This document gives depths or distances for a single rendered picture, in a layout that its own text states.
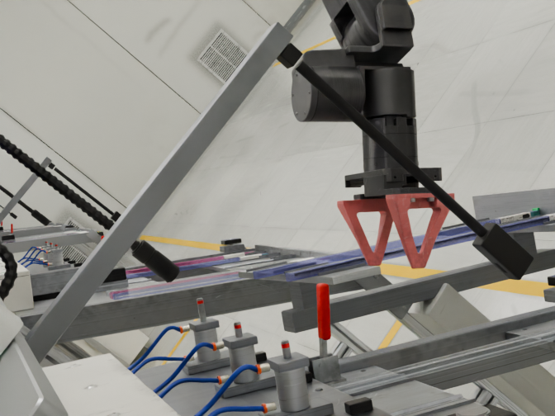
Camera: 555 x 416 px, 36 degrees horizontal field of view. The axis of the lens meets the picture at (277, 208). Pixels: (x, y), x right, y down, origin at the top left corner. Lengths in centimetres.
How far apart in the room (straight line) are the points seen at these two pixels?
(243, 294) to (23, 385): 151
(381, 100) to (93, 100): 762
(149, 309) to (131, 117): 685
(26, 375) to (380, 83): 69
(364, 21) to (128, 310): 94
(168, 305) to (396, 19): 95
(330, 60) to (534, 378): 73
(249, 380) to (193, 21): 814
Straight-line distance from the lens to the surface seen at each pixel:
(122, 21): 863
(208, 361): 83
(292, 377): 62
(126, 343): 535
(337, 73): 87
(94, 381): 78
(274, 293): 177
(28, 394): 23
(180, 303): 171
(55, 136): 837
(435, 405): 83
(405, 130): 89
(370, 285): 180
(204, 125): 56
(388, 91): 89
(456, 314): 134
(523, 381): 142
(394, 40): 90
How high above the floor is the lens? 143
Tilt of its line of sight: 16 degrees down
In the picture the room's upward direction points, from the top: 50 degrees counter-clockwise
